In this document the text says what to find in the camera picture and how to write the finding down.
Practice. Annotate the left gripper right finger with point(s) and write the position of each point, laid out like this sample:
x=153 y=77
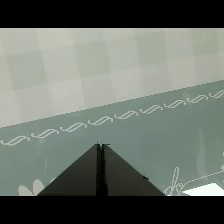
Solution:
x=123 y=178

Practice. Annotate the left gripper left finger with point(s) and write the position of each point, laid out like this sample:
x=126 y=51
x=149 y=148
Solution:
x=80 y=176

